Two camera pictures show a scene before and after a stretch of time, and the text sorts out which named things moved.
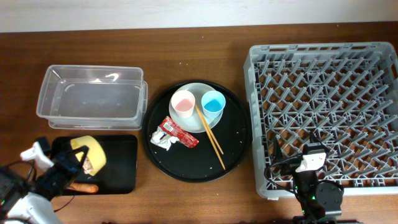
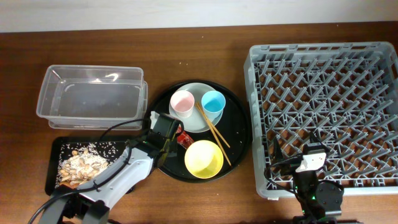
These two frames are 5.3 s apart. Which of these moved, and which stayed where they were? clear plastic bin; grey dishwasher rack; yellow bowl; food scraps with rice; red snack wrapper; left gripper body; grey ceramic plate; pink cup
Moved: left gripper body; yellow bowl; food scraps with rice
Stayed: grey dishwasher rack; clear plastic bin; red snack wrapper; grey ceramic plate; pink cup
